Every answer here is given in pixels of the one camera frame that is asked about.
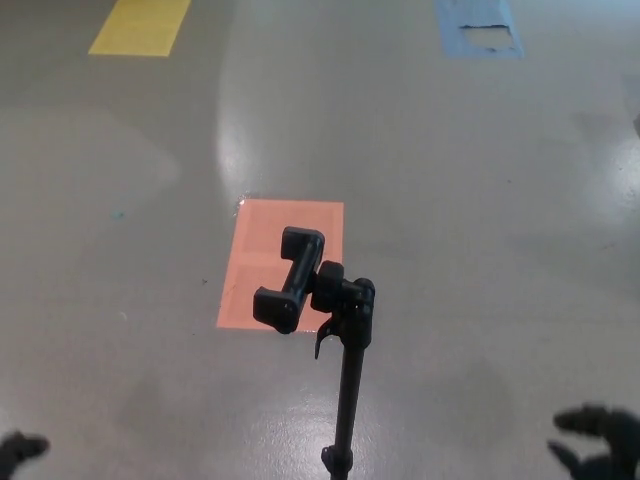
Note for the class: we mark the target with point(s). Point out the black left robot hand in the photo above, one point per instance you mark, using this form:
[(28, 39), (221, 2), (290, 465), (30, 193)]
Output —
[(20, 445)]

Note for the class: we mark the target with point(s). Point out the black phone stand tripod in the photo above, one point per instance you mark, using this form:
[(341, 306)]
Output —
[(350, 380)]

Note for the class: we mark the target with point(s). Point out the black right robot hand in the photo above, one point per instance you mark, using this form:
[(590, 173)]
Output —
[(622, 440)]

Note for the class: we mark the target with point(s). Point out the yellow floor tape patch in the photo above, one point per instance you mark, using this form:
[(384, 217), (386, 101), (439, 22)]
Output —
[(140, 27)]

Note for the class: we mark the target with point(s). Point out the orange floor tape patch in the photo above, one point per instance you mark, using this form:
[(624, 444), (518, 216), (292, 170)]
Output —
[(260, 235)]

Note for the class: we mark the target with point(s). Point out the torn blue floor tape patch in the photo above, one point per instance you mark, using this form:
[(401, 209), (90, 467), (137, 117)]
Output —
[(452, 30)]

